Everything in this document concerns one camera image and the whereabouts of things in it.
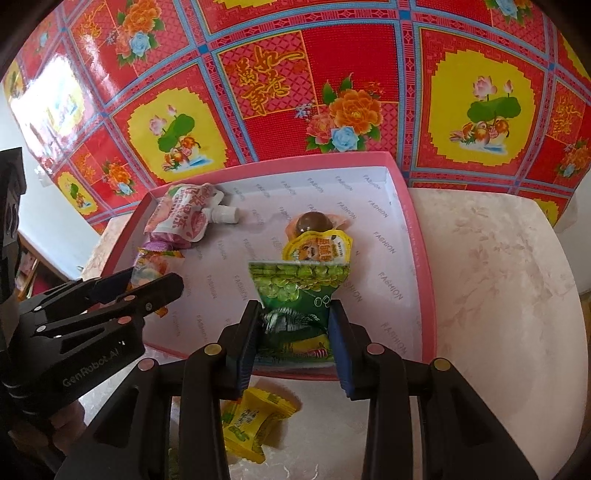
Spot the brown chocolate ball snack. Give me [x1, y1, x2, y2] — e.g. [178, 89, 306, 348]
[286, 211, 352, 240]

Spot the purple jelly cup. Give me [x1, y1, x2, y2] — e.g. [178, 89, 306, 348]
[143, 232, 191, 252]

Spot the pink peach jelly pouch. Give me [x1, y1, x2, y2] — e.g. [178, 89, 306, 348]
[144, 183, 239, 250]

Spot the left hand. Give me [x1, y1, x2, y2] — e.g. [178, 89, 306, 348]
[9, 400, 86, 455]

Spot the red floral patterned cloth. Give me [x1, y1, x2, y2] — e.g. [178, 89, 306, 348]
[1, 0, 590, 231]

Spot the yellow wrapped candy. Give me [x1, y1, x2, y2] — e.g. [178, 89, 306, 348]
[221, 387, 298, 464]

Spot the green pea snack bag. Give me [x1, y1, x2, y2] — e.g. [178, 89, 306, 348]
[249, 261, 349, 369]

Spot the pink shallow cardboard box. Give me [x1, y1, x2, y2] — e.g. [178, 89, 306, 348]
[100, 150, 438, 382]

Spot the colorful gummy candy packet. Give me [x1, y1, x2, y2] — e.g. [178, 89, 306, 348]
[127, 248, 185, 291]

